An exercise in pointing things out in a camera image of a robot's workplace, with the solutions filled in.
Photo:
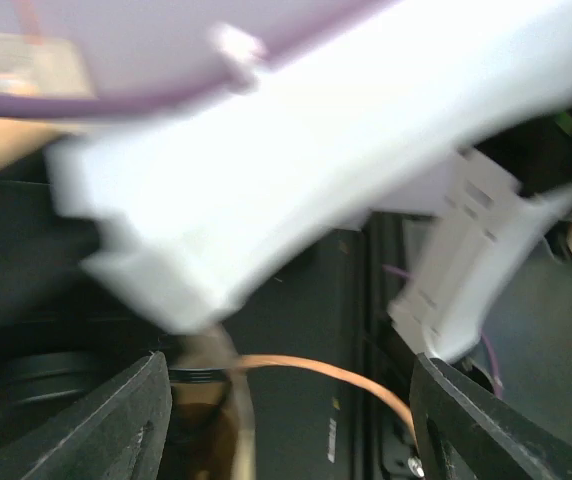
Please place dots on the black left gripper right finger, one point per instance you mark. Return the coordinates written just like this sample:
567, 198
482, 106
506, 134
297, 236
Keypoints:
464, 432

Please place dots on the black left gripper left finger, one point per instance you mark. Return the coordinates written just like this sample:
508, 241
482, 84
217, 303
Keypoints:
118, 431

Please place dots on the cream paper bag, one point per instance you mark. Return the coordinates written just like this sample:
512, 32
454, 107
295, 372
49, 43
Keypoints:
214, 421

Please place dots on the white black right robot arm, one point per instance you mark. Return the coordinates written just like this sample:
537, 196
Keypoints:
196, 210

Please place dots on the black cup lids stack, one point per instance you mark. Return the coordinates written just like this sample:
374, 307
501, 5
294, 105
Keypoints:
35, 388

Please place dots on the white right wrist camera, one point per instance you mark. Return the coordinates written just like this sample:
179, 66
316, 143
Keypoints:
484, 235

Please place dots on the beige paper bag orange handles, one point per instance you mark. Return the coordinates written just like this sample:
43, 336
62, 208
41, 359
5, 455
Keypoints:
32, 65

